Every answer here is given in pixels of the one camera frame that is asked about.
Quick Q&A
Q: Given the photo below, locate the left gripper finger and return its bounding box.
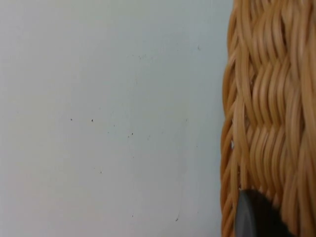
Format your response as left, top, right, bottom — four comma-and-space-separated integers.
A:
233, 189, 292, 237

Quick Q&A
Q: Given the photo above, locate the pale brown wicker basket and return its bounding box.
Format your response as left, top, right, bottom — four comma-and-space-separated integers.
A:
219, 0, 316, 237

